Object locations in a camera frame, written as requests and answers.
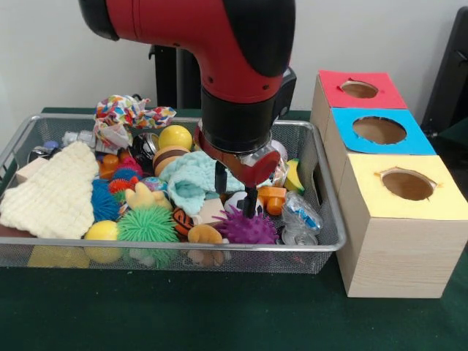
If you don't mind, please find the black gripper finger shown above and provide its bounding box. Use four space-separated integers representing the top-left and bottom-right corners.
244 185 259 219
214 162 228 195

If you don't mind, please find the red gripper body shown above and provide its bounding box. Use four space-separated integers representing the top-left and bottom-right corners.
193 126 282 187

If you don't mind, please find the mint green knitted cloth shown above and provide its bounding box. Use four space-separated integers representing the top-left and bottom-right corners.
159 150 246 215

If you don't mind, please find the small clear plastic bottle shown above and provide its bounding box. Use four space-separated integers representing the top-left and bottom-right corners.
281 189 325 246

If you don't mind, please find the colourful rope toy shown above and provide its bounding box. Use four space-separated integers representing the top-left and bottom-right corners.
93 94 177 151

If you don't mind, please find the cream knitted cloth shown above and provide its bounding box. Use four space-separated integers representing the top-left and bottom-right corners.
0 140 99 241

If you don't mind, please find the silver mesh bin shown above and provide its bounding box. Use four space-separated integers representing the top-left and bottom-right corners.
0 113 347 277

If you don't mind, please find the wooden three-hole box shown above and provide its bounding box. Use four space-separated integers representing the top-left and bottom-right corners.
309 69 468 299

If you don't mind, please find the toy soccer ball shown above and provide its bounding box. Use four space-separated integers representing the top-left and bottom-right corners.
223 192 264 217

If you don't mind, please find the orange plastic toy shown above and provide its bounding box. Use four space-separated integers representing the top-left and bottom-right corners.
257 186 288 216

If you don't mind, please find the purple spiky ball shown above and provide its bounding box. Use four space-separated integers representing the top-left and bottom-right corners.
212 210 279 245

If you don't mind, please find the yellow toy banana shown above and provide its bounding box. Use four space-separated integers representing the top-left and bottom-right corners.
284 158 306 195

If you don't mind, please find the brown striped toy burger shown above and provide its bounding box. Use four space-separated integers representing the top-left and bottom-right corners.
152 145 191 176

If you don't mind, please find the brown teddy bear plush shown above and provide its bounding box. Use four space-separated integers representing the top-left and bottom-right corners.
188 223 224 244

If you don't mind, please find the yellow plush duck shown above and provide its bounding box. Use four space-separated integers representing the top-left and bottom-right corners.
124 182 173 212

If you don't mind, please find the green koosh ball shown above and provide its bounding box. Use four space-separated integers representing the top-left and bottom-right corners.
116 205 180 243

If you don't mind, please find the dark green table cloth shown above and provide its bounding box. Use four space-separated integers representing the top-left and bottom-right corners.
0 106 468 351

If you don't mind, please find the dark green side-table cloth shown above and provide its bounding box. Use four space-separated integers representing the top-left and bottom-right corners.
433 118 468 147

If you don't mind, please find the black stand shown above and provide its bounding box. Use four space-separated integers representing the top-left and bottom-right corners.
420 6 468 129

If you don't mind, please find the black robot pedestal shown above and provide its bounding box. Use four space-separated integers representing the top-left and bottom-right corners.
148 43 203 110

